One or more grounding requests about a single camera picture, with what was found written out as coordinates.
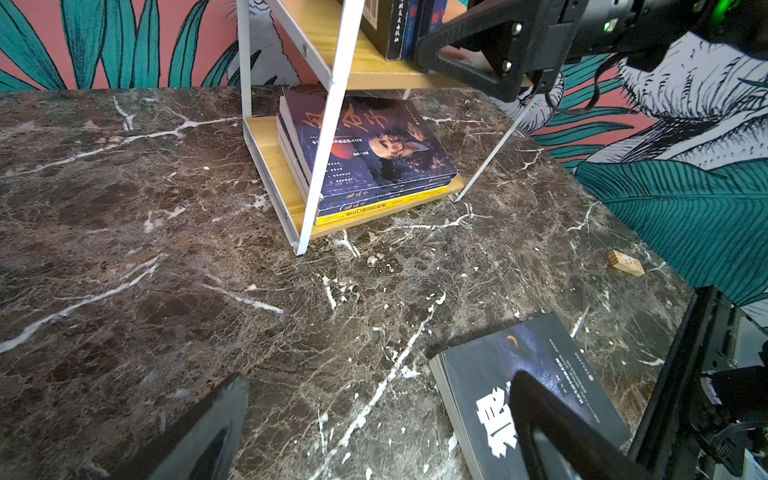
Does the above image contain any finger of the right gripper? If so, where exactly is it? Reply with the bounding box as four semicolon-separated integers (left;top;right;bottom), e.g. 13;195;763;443
415;1;588;102

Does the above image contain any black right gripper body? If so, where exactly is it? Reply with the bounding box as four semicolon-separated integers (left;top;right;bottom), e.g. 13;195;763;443
565;0;767;72

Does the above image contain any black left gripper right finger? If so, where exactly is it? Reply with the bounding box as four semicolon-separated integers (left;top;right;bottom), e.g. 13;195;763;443
510;371;651;479

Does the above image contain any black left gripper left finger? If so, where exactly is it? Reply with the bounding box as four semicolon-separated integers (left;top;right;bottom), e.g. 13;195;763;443
110;373;249;479

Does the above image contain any dark wolf cover book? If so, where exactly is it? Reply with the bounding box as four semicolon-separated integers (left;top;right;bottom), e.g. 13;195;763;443
429;313;630;479

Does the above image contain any dark brown book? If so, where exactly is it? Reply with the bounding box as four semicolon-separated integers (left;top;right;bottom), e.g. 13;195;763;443
361;0;409;61

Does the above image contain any small wooden block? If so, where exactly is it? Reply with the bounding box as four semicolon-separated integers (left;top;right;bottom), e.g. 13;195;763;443
606;250;645;277

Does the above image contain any white metal wooden shelf rack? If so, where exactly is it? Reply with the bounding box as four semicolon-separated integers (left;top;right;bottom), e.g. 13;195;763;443
235;0;535;257

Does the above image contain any yellow cover book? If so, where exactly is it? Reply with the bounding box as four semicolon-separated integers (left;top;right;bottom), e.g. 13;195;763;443
314;184;451;225

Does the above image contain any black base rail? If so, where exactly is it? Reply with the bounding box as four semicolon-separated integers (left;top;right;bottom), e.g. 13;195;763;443
628;286;767;479

